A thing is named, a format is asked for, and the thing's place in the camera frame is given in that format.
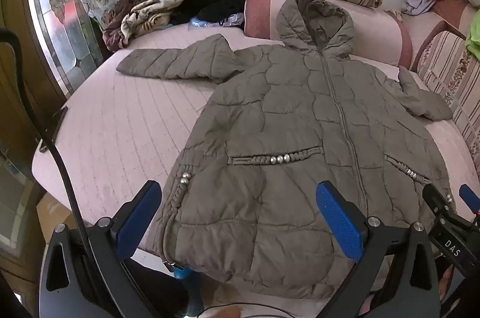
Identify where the pink quilted bed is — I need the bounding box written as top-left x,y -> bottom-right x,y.
32,23 -> 480,259

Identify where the olive quilted hooded jacket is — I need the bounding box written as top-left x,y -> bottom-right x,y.
116,0 -> 456,300

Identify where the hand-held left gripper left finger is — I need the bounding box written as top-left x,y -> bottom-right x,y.
39,180 -> 163,318

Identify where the brown beige patterned blanket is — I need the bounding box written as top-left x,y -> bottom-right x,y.
102,0 -> 206,52

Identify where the black cable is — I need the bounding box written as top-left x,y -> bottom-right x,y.
0,28 -> 99,251

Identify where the patterned glass door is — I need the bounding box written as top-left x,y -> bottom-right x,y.
25,0 -> 110,98

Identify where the cardboard box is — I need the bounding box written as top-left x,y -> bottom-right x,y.
35,192 -> 78,244

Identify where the pink bolster pillow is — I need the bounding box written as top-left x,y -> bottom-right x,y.
244,0 -> 413,68

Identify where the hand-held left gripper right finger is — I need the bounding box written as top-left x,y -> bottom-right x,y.
316,181 -> 441,318

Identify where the black clothes pile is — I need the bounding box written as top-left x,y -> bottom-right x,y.
170,0 -> 249,26

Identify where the grey blue cloth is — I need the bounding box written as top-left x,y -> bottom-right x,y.
401,0 -> 436,17

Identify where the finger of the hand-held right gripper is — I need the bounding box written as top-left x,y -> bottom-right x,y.
459,184 -> 480,214
422,184 -> 456,226

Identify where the striped floral cushion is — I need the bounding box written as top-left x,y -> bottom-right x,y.
415,21 -> 480,168

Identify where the green cloth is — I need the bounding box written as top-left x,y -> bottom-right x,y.
465,28 -> 480,58

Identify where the blue plastic bag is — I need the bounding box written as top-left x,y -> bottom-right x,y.
188,13 -> 245,28

